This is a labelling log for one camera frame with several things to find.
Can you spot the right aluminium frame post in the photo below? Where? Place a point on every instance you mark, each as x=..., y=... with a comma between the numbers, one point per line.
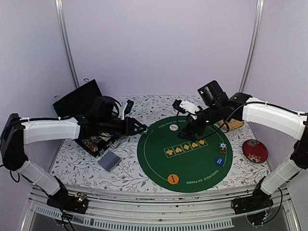
x=253, y=44

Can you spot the orange big blind button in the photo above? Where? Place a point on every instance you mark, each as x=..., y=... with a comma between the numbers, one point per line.
x=173, y=179

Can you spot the blue small blind button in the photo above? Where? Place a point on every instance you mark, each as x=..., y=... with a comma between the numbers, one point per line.
x=219, y=161

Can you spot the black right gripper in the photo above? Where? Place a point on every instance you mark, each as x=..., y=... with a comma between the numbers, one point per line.
x=186, y=130

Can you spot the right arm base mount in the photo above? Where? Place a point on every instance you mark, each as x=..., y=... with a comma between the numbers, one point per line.
x=251, y=203

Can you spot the aluminium front rail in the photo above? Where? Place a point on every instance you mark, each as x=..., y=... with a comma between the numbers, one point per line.
x=166, y=211

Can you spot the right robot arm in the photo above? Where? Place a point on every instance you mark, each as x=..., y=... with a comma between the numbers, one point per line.
x=244, y=107

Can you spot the aluminium frame post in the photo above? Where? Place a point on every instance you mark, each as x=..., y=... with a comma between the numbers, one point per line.
x=65, y=39
x=253, y=44

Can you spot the red floral round box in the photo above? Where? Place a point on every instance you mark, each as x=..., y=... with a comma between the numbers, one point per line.
x=255, y=151

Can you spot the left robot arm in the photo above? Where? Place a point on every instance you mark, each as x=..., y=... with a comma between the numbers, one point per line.
x=103, y=115

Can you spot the grey card stack holder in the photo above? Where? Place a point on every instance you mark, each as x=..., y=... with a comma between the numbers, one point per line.
x=109, y=161

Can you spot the round green poker mat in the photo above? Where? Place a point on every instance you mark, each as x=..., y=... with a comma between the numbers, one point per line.
x=161, y=153

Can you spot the multicolour poker chip stack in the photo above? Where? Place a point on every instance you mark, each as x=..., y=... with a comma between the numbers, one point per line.
x=223, y=148

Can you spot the round woven bamboo tray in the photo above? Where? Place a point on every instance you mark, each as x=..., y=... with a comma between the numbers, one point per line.
x=232, y=125

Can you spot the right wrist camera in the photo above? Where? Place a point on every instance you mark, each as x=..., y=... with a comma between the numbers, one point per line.
x=185, y=106

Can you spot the poker chip row left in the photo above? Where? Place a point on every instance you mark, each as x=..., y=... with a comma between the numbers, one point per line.
x=91, y=143

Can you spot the white dealer button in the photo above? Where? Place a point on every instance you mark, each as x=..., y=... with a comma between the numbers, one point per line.
x=173, y=127

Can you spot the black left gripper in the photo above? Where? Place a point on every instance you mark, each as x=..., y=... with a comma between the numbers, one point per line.
x=129, y=126

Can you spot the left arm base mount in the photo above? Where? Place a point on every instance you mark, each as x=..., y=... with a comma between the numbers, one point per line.
x=77, y=203

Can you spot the left aluminium frame post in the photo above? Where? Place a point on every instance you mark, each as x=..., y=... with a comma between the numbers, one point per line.
x=65, y=39

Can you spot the black poker chip case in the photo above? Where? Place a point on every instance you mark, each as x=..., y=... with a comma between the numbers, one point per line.
x=78, y=102

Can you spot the floral patterned tablecloth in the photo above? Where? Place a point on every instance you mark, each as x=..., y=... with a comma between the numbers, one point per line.
x=74, y=166

